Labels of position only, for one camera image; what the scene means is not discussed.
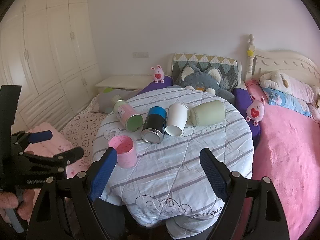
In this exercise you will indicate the wall switch plate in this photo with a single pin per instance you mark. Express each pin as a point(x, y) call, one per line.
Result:
point(140, 55)

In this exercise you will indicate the left hand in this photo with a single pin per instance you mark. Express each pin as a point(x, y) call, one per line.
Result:
point(9, 200)

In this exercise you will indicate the pink green labelled jar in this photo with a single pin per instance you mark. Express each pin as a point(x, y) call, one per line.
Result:
point(127, 115)

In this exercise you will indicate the purple pillow left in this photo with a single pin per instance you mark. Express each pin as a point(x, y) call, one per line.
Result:
point(155, 86)

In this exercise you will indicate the pink bunny toy left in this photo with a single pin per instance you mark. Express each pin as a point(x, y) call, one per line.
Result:
point(158, 74)

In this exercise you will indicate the pink bunny toy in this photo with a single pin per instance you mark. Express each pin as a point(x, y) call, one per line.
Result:
point(255, 111)
point(158, 74)

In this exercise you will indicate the heart pattern bed sheet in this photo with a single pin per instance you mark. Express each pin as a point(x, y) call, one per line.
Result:
point(82, 129)

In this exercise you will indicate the purple pillow right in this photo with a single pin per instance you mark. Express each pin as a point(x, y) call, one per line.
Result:
point(242, 102)

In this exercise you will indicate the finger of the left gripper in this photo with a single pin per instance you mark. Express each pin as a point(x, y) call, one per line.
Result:
point(26, 138)
point(70, 156)

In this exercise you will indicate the folded pink blanket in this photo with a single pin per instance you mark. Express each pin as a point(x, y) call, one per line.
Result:
point(56, 145)

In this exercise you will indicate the cream bedside table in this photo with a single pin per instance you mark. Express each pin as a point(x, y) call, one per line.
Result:
point(131, 82)

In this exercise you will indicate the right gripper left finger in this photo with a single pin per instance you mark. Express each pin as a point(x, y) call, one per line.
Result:
point(49, 218)

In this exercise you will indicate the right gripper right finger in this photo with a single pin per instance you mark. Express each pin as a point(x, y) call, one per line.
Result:
point(266, 219)

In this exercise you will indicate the pink bed blanket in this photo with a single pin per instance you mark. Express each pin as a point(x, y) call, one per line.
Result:
point(288, 153)

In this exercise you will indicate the blue cartoon pillow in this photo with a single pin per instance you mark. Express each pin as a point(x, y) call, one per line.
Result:
point(281, 99)

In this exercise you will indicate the grey floral pillow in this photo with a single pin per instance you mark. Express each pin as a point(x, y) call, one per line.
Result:
point(106, 99)

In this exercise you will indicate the white paper cup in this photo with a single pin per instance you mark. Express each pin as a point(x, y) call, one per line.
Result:
point(177, 118)

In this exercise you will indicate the grey cat plush pillow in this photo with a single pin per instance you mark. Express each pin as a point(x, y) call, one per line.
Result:
point(209, 81)

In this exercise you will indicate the pink bunny toy right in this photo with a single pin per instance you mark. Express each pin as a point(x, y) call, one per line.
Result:
point(255, 111)

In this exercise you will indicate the pink plastic cup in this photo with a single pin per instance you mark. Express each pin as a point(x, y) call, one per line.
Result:
point(126, 150)

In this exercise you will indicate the purple pillow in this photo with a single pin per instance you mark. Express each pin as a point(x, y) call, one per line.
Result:
point(155, 86)
point(242, 102)

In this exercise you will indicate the black blue can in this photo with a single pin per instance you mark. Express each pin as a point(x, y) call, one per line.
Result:
point(154, 127)

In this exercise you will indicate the diamond pattern quilted cushion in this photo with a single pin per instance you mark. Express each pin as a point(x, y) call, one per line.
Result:
point(230, 69)

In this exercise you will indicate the cream wooden headboard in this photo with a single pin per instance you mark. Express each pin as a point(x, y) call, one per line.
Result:
point(287, 61)

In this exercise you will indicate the white plush toy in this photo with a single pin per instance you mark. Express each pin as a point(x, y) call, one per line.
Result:
point(289, 85)

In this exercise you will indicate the cream wardrobe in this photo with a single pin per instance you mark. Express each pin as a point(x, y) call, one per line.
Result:
point(47, 48)

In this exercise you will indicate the pale green frosted cup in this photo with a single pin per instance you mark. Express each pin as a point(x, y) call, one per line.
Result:
point(207, 114)

